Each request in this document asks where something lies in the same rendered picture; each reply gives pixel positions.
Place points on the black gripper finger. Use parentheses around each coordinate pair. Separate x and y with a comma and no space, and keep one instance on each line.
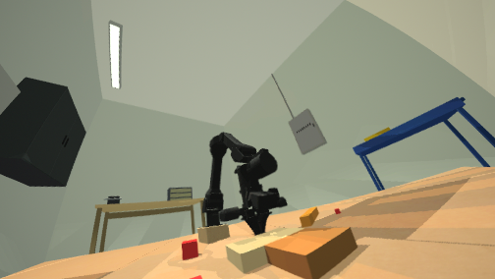
(262,219)
(253,223)

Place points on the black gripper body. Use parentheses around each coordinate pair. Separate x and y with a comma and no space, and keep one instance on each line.
(234,212)

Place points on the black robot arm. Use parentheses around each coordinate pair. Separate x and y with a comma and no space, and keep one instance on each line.
(259,164)

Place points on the yellow flat bar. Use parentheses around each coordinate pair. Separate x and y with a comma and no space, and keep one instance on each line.
(308,218)

